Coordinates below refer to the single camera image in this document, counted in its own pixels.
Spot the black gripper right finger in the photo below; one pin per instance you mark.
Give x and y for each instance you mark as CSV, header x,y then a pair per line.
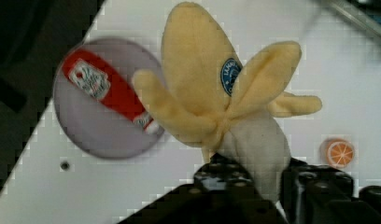
x,y
306,190

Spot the grey round plate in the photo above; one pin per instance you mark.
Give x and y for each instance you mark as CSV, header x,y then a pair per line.
x,y
95,102

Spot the yellow plush peeled banana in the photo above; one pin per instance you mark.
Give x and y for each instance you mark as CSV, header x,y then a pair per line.
x,y
210,100

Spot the red ketchup bottle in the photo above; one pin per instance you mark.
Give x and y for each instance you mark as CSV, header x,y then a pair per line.
x,y
102,82

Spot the orange slice toy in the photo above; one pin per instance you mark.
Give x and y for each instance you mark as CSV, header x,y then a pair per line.
x,y
338,152

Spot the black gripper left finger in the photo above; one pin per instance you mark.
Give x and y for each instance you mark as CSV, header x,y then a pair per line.
x,y
223,174

